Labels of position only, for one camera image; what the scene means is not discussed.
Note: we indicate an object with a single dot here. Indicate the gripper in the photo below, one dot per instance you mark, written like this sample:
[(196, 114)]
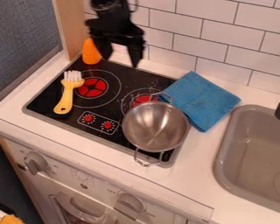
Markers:
[(116, 26)]

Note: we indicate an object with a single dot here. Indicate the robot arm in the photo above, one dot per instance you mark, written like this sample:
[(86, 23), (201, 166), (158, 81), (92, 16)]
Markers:
[(106, 3)]

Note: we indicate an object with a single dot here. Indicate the blue cloth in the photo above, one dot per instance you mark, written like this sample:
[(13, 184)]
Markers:
[(202, 100)]

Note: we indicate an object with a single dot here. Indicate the orange toy carrot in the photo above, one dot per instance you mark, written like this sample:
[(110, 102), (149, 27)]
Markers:
[(91, 52)]

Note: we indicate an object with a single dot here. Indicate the toy stove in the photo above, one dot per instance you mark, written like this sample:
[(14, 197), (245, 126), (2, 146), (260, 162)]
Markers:
[(101, 96)]

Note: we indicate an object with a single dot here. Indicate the yellow brush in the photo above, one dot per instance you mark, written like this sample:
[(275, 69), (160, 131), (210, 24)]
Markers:
[(68, 92)]

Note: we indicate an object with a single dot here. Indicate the silver pot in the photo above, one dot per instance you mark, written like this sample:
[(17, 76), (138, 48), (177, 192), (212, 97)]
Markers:
[(154, 127)]

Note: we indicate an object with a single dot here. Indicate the toy sink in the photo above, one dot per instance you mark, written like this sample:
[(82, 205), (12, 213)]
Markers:
[(253, 159)]

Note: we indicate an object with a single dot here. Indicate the yellow toy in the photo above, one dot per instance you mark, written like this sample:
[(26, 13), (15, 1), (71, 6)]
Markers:
[(10, 219)]

